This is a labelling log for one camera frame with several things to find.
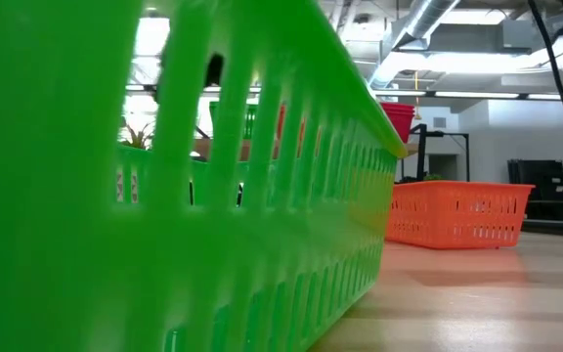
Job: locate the green potted plant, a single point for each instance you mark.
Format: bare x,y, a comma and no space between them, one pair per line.
137,137

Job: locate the large green plastic basket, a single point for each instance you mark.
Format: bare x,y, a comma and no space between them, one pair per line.
66,244

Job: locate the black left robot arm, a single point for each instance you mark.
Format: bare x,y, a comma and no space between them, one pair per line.
214,71

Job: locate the black background rack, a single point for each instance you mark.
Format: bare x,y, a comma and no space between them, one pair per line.
540,186

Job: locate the long ceiling light strip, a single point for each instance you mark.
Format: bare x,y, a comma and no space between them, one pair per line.
399,93
477,95
560,97

